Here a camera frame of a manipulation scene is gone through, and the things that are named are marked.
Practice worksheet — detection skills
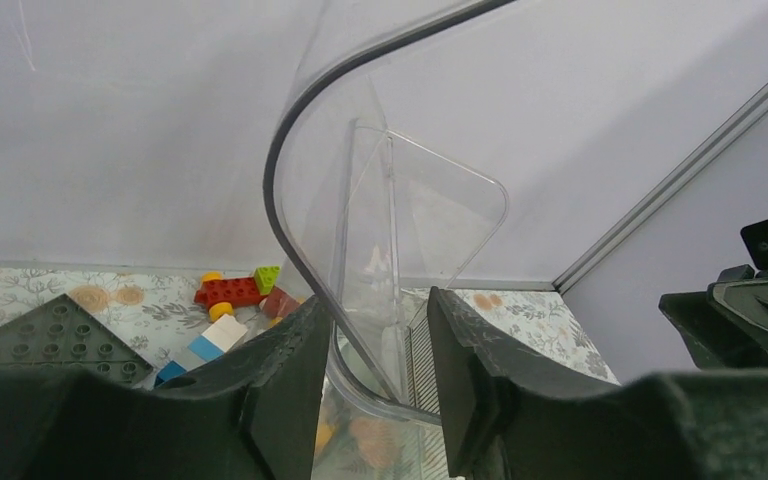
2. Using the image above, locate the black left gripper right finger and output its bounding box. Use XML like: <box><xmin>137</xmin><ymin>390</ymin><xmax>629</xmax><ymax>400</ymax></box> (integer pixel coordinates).
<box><xmin>427</xmin><ymin>288</ymin><xmax>768</xmax><ymax>479</ymax></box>

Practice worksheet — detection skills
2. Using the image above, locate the blue toy block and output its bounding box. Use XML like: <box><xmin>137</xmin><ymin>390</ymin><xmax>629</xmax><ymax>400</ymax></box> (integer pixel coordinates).
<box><xmin>154</xmin><ymin>314</ymin><xmax>248</xmax><ymax>387</ymax></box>

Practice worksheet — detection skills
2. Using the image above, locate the dark grey building plate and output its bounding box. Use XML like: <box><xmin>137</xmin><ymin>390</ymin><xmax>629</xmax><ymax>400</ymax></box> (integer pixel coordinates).
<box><xmin>0</xmin><ymin>295</ymin><xmax>153</xmax><ymax>386</ymax></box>

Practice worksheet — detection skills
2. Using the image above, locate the red yellow toy piece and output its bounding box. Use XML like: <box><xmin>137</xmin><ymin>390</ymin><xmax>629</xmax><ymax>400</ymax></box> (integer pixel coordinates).
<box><xmin>194</xmin><ymin>266</ymin><xmax>304</xmax><ymax>323</ymax></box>

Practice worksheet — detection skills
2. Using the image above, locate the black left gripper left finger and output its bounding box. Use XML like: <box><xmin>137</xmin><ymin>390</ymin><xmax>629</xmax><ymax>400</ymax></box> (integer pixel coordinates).
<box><xmin>0</xmin><ymin>298</ymin><xmax>331</xmax><ymax>479</ymax></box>

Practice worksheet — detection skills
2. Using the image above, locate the clear acrylic organizer box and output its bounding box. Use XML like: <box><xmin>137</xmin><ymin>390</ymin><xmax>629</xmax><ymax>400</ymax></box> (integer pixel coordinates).
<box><xmin>263</xmin><ymin>1</ymin><xmax>509</xmax><ymax>479</ymax></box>

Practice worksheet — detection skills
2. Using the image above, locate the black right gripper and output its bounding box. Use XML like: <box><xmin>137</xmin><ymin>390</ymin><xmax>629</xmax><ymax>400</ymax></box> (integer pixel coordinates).
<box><xmin>659</xmin><ymin>219</ymin><xmax>768</xmax><ymax>370</ymax></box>

